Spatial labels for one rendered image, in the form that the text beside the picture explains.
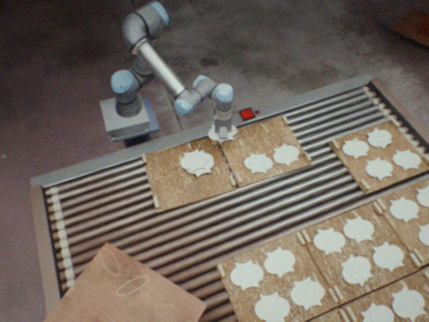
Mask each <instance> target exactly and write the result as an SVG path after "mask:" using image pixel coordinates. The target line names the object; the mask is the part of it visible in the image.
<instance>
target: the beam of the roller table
mask: <svg viewBox="0 0 429 322"><path fill-rule="evenodd" d="M371 79H372V77H371V76H369V75H368V74H367V73H366V74H364V75H360V76H357V77H353V78H351V79H346V80H343V81H340V82H336V84H332V85H328V86H325V87H323V88H318V89H314V90H312V91H307V92H305V93H301V94H299V95H297V96H293V97H290V98H286V99H284V100H280V101H277V102H273V103H270V104H267V105H263V106H260V107H258V108H256V109H252V111H253V112H254V114H255V111H259V112H260V113H259V114H255V115H256V118H254V119H250V120H248V121H243V119H242V118H241V116H240V114H235V115H232V125H233V126H235V127H236V128H240V127H243V126H246V125H249V124H252V123H255V122H257V121H260V120H263V119H267V118H270V117H273V116H277V115H279V114H283V113H286V112H289V111H293V110H296V109H298V108H300V107H304V106H306V105H311V104H314V103H317V102H320V101H323V100H327V99H330V98H333V97H334V96H338V95H341V94H344V93H348V92H351V91H354V90H357V89H359V88H363V87H367V85H368V82H369V80H371ZM211 125H215V121H212V122H209V123H207V124H205V125H201V126H196V127H194V128H191V129H188V130H183V131H181V132H178V133H174V134H170V135H166V136H164V137H161V138H158V139H155V140H153V141H149V142H145V143H143V144H139V145H136V146H132V147H130V148H125V149H122V150H119V151H115V152H113V153H109V154H107V155H104V156H102V157H98V158H94V159H91V160H88V161H84V162H81V163H78V164H74V165H70V166H68V167H64V168H61V169H59V170H56V171H52V172H48V173H46V174H42V175H39V176H35V177H32V178H30V182H31V188H32V187H35V186H38V185H41V186H42V187H43V188H44V189H45V190H46V189H48V188H51V187H54V186H59V185H63V184H65V183H67V182H69V181H74V180H77V179H80V178H83V177H86V176H90V175H93V174H96V173H100V172H103V171H106V170H107V169H111V168H114V167H117V166H120V165H123V164H127V163H130V162H134V161H136V160H140V159H142V154H143V153H145V154H147V153H152V152H154V151H160V150H164V149H167V148H172V147H175V146H180V145H183V144H188V143H191V142H195V141H200V140H203V139H207V137H209V131H210V130H211V129H212V126H211Z"/></svg>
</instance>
